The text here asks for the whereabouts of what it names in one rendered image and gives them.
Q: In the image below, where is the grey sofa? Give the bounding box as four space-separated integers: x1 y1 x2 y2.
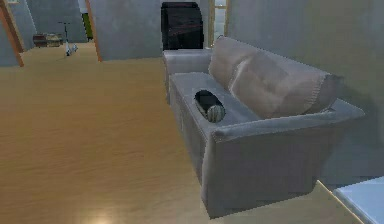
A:
162 48 366 220

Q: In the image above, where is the wooden window frame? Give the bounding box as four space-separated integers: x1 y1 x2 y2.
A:
207 0 231 48

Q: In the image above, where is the pale blue table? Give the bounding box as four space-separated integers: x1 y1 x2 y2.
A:
332 175 384 224

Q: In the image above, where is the beige sofa cushion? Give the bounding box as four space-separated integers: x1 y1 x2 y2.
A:
208 35 345 120

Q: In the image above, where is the brown low box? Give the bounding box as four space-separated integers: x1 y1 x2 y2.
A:
32 32 64 48

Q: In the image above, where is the black rounded cabinet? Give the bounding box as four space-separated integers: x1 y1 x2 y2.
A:
160 1 205 51

